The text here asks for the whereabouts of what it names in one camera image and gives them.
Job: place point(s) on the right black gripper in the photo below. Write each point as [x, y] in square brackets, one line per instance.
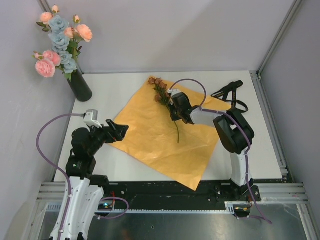
[171, 106]

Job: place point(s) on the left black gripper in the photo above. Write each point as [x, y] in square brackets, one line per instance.
[120, 129]

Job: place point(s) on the brown dried flower stem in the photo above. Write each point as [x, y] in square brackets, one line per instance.
[162, 97]

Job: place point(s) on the orange wrapping paper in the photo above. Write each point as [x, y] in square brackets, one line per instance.
[157, 149]

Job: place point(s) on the black ribbon gold lettering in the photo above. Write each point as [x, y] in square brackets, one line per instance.
[228, 94]

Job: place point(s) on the pink rose stem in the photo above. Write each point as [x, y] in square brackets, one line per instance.
[47, 63]

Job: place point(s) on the light pink carnation stem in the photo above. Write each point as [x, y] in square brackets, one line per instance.
[81, 33]

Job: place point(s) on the blue flower stem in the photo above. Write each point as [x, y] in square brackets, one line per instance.
[63, 46]

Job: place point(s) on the peach rose stem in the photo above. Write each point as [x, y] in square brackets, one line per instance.
[52, 22]

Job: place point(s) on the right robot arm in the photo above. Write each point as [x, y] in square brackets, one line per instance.
[234, 132]

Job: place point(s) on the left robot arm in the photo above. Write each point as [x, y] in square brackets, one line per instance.
[84, 190]

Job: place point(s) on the black cylindrical vase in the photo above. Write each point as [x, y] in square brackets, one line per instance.
[79, 87]

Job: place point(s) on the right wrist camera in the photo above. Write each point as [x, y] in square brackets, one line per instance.
[172, 92]

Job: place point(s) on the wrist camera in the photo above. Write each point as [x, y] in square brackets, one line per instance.
[91, 119]
[172, 92]

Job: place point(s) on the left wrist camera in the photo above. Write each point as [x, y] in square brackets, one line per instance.
[91, 119]

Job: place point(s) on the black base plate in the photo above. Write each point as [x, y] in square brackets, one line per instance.
[174, 193]

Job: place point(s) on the grey slotted cable duct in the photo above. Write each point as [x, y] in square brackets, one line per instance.
[208, 207]

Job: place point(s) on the right aluminium frame post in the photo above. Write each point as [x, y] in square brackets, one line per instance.
[281, 33]

